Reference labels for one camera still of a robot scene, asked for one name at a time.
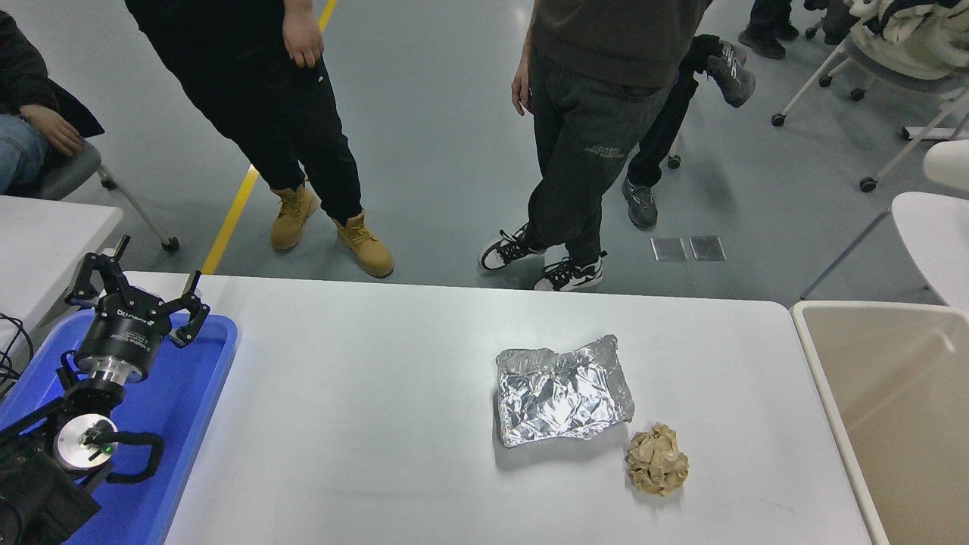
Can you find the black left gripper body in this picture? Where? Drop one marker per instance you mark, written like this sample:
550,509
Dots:
121,333

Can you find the silver foil tray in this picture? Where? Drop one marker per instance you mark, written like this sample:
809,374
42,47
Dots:
564,390

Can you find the person's hand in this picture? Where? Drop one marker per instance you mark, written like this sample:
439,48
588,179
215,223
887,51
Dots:
54,130

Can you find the person's left hand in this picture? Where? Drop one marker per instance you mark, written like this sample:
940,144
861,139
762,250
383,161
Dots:
304,38

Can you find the person's right hand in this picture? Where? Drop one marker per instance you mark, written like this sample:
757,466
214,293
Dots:
522,87

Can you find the white side table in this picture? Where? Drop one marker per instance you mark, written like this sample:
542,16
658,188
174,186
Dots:
45,242

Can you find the blue plastic tray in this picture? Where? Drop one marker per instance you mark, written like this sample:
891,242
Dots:
189,409

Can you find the grey wheeled chair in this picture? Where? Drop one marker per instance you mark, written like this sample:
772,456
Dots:
72,166

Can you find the person in tan boots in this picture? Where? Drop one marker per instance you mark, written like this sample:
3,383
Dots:
227,91

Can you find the seated person in black jacket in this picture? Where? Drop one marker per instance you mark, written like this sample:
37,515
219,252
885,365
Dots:
30,68

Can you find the person in black-white sneakers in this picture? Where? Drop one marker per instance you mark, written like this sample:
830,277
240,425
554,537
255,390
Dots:
590,136

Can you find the metal floor plate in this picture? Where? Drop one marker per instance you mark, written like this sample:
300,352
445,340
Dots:
707,248
669,250

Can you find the crumpled tan paper ball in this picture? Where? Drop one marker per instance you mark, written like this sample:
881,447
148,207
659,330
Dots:
657,460

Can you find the person in grey sneakers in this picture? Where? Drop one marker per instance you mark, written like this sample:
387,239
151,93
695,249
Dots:
727,68

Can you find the person in black shoes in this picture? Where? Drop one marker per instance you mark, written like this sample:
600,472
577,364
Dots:
764,42

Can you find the large pale bin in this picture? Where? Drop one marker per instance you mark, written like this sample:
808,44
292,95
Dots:
893,416

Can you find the white round table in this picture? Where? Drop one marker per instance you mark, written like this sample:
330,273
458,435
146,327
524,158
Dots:
939,250

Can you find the white wheeled chair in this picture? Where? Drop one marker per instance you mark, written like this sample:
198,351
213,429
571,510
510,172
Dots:
920,89

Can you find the cream coat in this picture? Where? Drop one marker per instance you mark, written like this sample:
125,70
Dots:
916,45

